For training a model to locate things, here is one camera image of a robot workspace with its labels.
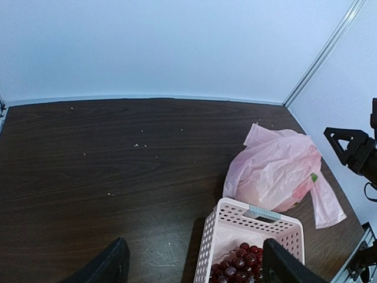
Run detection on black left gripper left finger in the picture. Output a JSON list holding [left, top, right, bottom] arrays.
[[62, 237, 130, 283]]

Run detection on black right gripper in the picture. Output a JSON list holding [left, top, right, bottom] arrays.
[[324, 127, 376, 185]]

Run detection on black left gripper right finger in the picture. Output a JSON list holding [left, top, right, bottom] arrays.
[[262, 238, 326, 283]]

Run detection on pink plastic bag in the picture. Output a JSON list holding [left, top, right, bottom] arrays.
[[223, 124, 347, 229]]

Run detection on red grape bunch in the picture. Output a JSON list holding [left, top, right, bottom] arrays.
[[209, 242, 264, 282]]

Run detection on pink plastic basket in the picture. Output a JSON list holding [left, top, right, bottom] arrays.
[[193, 198, 305, 282]]

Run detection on front aluminium rail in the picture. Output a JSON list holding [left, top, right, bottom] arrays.
[[331, 222, 376, 283]]

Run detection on right aluminium frame post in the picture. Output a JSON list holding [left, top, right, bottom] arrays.
[[282, 0, 366, 108]]

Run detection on aluminium frame post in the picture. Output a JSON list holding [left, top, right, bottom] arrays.
[[0, 96, 8, 127], [282, 0, 366, 108]]

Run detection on left aluminium frame post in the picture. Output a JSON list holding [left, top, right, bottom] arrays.
[[0, 96, 8, 127]]

